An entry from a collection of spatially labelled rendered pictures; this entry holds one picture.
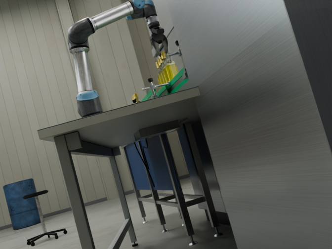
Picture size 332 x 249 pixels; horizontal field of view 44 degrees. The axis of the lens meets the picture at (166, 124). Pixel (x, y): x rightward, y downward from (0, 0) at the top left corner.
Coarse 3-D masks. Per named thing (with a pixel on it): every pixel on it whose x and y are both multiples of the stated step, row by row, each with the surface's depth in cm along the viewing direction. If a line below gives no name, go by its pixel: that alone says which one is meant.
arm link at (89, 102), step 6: (78, 96) 223; (84, 96) 221; (90, 96) 221; (96, 96) 223; (78, 102) 224; (84, 102) 220; (90, 102) 220; (96, 102) 222; (84, 108) 220; (90, 108) 220; (96, 108) 221; (84, 114) 221
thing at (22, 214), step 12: (24, 180) 818; (12, 192) 808; (24, 192) 812; (36, 192) 841; (12, 204) 807; (24, 204) 808; (36, 204) 826; (12, 216) 809; (24, 216) 804; (36, 216) 817
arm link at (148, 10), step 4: (148, 0) 254; (148, 4) 254; (152, 4) 254; (144, 8) 253; (148, 8) 253; (152, 8) 254; (148, 12) 254; (152, 12) 253; (156, 12) 256; (144, 16) 255; (148, 16) 254
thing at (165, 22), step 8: (152, 0) 298; (160, 0) 281; (160, 8) 286; (160, 16) 290; (168, 16) 273; (160, 24) 294; (168, 24) 270; (168, 32) 274; (160, 48) 305; (168, 48) 289
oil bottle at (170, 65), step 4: (168, 64) 243; (172, 64) 244; (168, 68) 243; (172, 68) 243; (176, 68) 244; (168, 72) 244; (172, 72) 243; (176, 72) 244; (168, 76) 245; (172, 76) 243
